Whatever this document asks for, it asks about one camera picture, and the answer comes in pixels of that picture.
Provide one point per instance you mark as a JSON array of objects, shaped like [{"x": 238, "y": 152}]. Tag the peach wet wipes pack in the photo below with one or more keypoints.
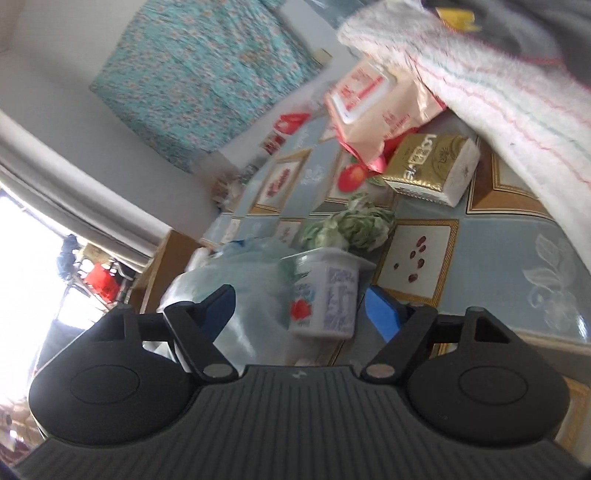
[{"x": 392, "y": 110}]

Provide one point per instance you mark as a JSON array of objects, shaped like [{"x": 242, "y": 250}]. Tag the teal floral wall cloth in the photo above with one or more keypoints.
[{"x": 198, "y": 74}]

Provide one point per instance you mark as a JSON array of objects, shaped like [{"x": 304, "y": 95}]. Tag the gold tissue pack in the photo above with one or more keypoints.
[{"x": 425, "y": 161}]

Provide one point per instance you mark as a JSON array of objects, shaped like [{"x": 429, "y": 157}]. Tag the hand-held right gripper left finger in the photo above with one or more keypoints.
[{"x": 217, "y": 305}]

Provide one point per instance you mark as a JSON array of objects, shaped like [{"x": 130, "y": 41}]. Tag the brown cardboard box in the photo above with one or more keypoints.
[{"x": 171, "y": 258}]

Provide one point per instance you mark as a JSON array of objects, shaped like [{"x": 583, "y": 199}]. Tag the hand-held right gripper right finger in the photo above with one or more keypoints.
[{"x": 383, "y": 314}]

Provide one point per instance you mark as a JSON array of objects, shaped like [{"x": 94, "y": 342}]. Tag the white strawberry print cup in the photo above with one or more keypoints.
[{"x": 328, "y": 295}]

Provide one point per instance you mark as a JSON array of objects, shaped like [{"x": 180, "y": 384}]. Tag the white stitched quilt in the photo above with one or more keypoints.
[{"x": 508, "y": 101}]

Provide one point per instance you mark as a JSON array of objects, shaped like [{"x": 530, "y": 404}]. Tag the white printed plastic bag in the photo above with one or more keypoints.
[{"x": 240, "y": 263}]

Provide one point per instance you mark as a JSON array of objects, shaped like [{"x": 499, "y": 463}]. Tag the grey quilt yellow patches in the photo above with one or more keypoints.
[{"x": 531, "y": 27}]

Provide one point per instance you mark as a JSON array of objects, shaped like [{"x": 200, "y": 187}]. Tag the red plastic container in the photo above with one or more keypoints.
[{"x": 102, "y": 280}]

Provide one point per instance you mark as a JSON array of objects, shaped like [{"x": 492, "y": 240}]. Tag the white curtain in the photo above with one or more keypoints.
[{"x": 69, "y": 194}]

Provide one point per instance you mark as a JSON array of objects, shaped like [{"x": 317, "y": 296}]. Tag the red plastic bag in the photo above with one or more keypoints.
[{"x": 291, "y": 123}]

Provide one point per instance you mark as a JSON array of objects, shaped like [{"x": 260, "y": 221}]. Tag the pomegranate print tablecloth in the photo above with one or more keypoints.
[{"x": 508, "y": 258}]

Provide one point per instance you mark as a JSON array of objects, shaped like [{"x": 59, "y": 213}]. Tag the green white crumpled cloth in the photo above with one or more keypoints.
[{"x": 355, "y": 226}]

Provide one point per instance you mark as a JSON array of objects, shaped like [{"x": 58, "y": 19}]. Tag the beige wall socket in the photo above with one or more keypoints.
[{"x": 323, "y": 56}]

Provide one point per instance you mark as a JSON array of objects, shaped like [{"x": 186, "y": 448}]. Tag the red white packet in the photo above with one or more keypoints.
[{"x": 272, "y": 144}]

